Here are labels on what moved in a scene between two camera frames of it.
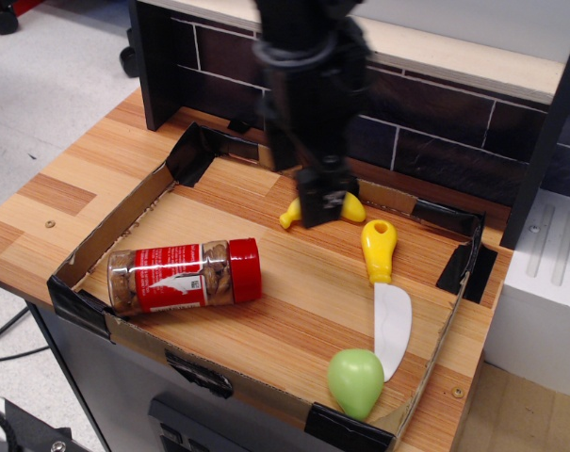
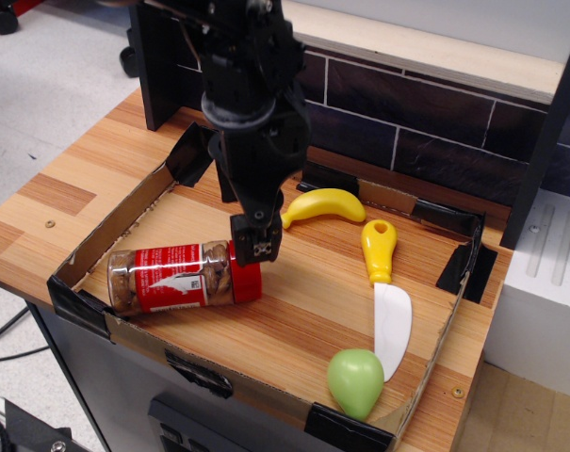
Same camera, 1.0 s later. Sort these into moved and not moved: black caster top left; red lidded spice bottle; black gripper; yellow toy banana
Moved: black gripper
Not moved: red lidded spice bottle; black caster top left; yellow toy banana
